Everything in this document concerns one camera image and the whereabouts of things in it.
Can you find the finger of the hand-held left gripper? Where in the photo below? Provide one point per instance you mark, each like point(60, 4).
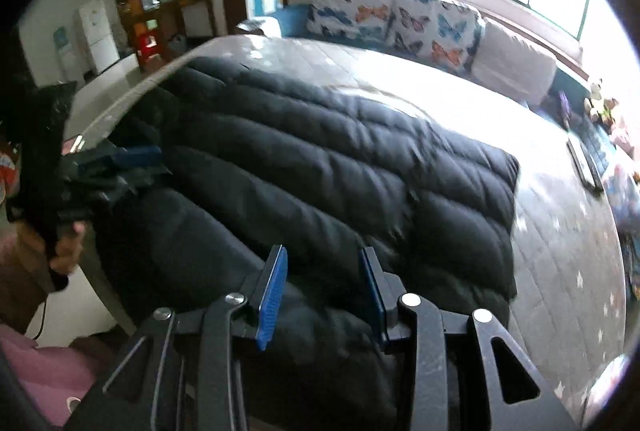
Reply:
point(110, 191)
point(137, 155)

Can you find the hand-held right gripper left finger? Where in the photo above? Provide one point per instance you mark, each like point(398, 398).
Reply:
point(272, 306)

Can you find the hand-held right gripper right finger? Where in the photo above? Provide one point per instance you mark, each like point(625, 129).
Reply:
point(375, 301)

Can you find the black puffer jacket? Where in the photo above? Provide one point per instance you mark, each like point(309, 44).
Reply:
point(300, 161)

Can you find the person's left forearm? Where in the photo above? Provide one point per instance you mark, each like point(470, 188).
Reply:
point(15, 296)

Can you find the person's left hand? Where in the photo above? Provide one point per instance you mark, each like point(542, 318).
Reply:
point(70, 248)

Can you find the white water dispenser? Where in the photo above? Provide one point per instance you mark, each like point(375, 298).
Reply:
point(65, 48)

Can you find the white refrigerator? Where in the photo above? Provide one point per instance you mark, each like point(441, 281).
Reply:
point(97, 36)

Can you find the dark wooden table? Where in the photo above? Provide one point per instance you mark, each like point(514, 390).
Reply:
point(195, 8)

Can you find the grey folded cloth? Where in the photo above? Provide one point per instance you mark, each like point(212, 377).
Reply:
point(257, 26)

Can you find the person's pink clothing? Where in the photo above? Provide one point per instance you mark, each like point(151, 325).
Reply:
point(45, 371)

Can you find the flat tablet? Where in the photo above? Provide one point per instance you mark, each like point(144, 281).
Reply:
point(585, 161)

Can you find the butterfly print cushion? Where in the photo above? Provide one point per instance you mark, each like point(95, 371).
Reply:
point(430, 31)
point(350, 11)

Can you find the white cushion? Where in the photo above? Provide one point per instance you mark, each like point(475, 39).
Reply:
point(515, 61)

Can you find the stuffed toys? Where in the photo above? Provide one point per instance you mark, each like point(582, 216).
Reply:
point(600, 103)

